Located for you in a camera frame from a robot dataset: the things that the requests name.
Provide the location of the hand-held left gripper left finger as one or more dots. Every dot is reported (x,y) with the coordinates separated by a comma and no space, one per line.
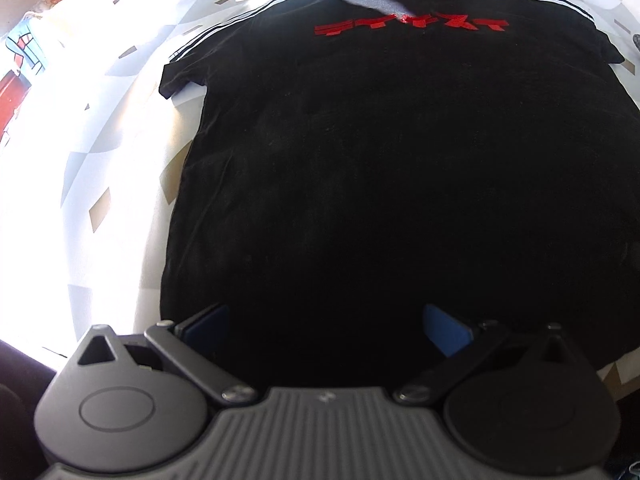
(207,330)

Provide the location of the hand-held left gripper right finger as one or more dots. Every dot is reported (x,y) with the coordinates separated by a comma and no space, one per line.
(445,332)

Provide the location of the black t-shirt with white stripes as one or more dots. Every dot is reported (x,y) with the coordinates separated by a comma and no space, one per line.
(375,160)

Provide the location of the red-brown wooden cabinet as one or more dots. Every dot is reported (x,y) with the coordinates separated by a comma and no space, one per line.
(10,105)

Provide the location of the blue cartoon-print cloth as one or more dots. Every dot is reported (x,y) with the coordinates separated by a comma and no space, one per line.
(27,52)

